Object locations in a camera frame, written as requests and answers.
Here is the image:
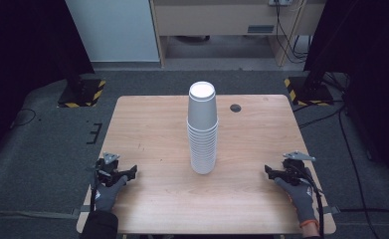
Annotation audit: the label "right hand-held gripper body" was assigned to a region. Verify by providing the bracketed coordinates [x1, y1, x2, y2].
[281, 150, 316, 187]

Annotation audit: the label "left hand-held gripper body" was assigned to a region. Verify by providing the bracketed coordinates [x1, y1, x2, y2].
[94, 151, 130, 187]

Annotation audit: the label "stack of white paper cups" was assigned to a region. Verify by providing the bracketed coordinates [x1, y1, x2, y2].
[186, 81, 220, 175]

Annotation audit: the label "person's right hand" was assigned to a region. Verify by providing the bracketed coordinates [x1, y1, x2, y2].
[274, 176, 319, 229]

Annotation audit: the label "person's left hand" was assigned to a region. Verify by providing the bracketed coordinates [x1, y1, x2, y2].
[94, 174, 129, 213]

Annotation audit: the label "hazard-striped black stand base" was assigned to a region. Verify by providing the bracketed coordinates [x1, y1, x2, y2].
[284, 76, 335, 108]
[57, 78, 106, 109]

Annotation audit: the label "white cabinet panel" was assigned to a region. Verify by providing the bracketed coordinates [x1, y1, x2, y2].
[65, 0, 160, 63]

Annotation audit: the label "black curtain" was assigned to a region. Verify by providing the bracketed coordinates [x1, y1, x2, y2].
[0, 0, 96, 167]
[302, 0, 389, 190]

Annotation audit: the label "grey desk label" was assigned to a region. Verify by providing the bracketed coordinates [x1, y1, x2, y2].
[247, 24, 276, 35]

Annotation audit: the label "light wooden desk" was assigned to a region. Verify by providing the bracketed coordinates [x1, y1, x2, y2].
[148, 0, 327, 69]

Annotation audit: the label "long black floor cable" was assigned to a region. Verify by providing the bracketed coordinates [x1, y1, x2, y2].
[297, 99, 389, 239]

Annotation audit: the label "thin black floor cable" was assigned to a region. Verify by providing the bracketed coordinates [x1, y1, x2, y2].
[10, 108, 37, 129]

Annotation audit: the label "black hanging desk cables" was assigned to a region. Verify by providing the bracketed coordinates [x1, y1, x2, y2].
[274, 0, 311, 65]

